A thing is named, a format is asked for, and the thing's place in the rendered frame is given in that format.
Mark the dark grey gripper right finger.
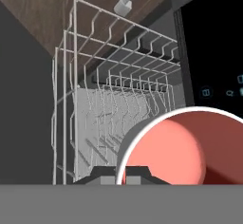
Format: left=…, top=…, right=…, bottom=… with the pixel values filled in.
left=124, top=165, right=172, bottom=186

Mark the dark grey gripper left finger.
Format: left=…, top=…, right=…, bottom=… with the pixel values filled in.
left=75, top=165, right=118, bottom=186

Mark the grey cup with pink inside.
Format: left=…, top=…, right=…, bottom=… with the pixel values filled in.
left=115, top=105, right=243, bottom=186

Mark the pale grey dishwasher door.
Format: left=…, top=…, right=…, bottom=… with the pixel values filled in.
left=73, top=86, right=178, bottom=182

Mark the black dishwasher with control icons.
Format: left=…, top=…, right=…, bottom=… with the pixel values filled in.
left=172, top=0, right=243, bottom=120

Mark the brown wooden cupboard door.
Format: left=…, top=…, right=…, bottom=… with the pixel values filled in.
left=0, top=0, right=174, bottom=83

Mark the white wire dishwasher rack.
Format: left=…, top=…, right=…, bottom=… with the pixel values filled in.
left=50, top=0, right=182, bottom=186

